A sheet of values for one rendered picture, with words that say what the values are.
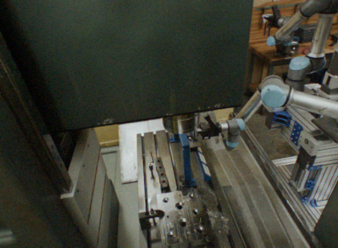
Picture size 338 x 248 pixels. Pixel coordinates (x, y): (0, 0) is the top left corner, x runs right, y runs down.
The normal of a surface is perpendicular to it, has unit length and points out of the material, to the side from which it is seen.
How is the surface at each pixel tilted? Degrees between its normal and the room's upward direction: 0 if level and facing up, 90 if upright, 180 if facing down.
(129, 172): 24
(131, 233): 0
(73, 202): 90
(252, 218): 8
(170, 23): 90
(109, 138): 90
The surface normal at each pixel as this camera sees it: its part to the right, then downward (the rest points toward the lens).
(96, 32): 0.13, 0.57
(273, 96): -0.44, 0.52
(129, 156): -0.04, -0.54
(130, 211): -0.08, -0.81
